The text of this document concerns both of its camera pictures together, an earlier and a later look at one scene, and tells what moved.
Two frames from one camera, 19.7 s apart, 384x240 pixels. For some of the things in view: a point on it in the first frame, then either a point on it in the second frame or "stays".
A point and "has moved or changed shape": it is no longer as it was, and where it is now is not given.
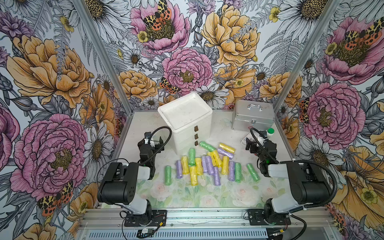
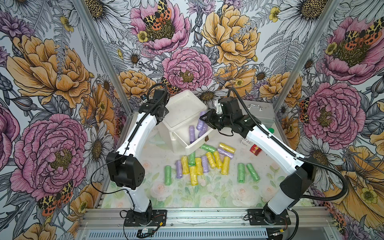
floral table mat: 251,194 stays
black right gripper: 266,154 → 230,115
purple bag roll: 179,169 stays
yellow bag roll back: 227,148 stays
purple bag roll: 231,165 → 205,130
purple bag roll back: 222,151 → 192,134
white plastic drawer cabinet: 189,118 has moved or changed shape
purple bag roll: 206,164 stays
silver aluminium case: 257,115 stays
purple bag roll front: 217,177 → 201,124
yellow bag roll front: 193,175 stays
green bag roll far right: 253,172 stays
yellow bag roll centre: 199,166 stays
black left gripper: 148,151 → 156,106
